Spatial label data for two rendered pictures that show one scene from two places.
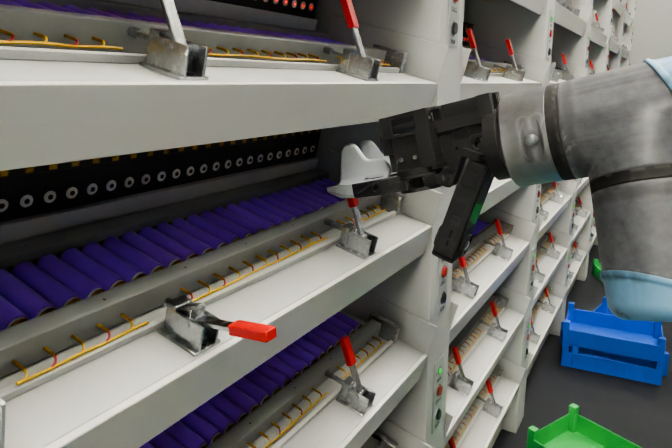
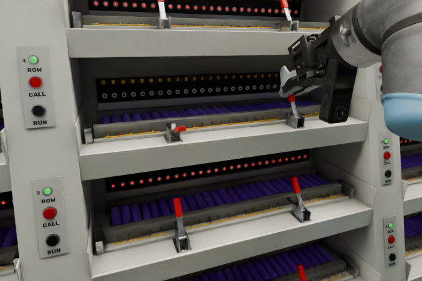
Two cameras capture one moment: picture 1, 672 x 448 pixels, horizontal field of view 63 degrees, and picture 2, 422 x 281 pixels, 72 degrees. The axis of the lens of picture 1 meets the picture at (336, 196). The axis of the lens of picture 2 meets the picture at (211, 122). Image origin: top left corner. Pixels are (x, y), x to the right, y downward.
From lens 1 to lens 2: 0.32 m
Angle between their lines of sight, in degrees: 40
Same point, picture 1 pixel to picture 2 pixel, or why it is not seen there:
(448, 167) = (321, 66)
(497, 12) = not seen: outside the picture
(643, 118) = not seen: outside the picture
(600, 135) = (378, 14)
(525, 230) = not seen: outside the picture
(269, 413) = (242, 204)
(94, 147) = (120, 53)
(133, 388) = (137, 146)
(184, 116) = (159, 43)
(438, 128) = (315, 44)
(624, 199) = (385, 49)
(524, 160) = (345, 46)
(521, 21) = not seen: outside the picture
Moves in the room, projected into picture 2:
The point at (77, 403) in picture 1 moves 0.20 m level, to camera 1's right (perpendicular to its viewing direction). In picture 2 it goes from (117, 146) to (204, 149)
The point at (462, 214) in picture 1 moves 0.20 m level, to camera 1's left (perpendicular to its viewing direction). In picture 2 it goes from (329, 91) to (232, 101)
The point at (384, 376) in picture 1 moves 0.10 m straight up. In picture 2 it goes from (330, 211) to (328, 167)
